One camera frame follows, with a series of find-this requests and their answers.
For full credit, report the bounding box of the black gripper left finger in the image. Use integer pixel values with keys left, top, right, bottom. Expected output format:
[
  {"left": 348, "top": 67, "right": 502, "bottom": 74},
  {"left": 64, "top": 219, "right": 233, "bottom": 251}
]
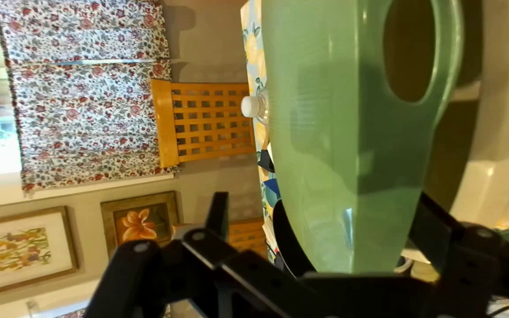
[{"left": 83, "top": 191, "right": 339, "bottom": 318}]

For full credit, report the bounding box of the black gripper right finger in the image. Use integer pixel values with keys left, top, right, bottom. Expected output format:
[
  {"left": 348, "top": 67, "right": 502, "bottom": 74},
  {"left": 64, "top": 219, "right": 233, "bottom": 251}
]
[{"left": 407, "top": 193, "right": 509, "bottom": 318}]

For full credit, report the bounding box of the green bucket lid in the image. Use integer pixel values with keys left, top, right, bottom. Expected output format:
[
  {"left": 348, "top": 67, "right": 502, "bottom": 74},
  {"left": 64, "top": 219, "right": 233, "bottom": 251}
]
[{"left": 260, "top": 0, "right": 465, "bottom": 276}]

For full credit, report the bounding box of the black cooking pot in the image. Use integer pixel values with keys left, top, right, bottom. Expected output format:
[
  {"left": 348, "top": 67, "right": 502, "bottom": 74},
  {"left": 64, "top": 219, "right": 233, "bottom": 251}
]
[{"left": 271, "top": 200, "right": 322, "bottom": 278}]

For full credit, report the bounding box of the wooden lattice back chair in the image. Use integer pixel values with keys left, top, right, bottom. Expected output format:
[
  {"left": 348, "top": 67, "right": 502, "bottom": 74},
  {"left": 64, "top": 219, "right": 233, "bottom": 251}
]
[{"left": 150, "top": 78, "right": 256, "bottom": 170}]

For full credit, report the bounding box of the clear plastic water bottle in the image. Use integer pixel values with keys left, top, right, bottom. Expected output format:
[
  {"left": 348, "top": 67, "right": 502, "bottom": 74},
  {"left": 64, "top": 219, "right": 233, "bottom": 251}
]
[{"left": 240, "top": 90, "right": 271, "bottom": 126}]

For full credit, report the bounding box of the floral print curtain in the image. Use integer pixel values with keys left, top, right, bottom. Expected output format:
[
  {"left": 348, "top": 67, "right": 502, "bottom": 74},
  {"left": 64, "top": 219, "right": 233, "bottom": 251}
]
[{"left": 0, "top": 0, "right": 177, "bottom": 193}]

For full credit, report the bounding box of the lemon print tablecloth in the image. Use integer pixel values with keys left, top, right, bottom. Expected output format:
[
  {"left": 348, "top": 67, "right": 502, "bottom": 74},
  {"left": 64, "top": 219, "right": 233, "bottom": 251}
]
[{"left": 239, "top": 0, "right": 286, "bottom": 262}]

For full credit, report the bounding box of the flower painting dark frame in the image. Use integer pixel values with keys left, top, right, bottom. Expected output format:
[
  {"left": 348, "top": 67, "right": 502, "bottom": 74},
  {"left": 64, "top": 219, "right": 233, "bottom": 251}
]
[{"left": 99, "top": 191, "right": 180, "bottom": 258}]

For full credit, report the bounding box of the painting with light frame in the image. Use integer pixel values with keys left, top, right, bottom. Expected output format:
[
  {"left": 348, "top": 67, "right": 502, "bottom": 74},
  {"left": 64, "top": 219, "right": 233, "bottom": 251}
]
[{"left": 0, "top": 205, "right": 81, "bottom": 297}]

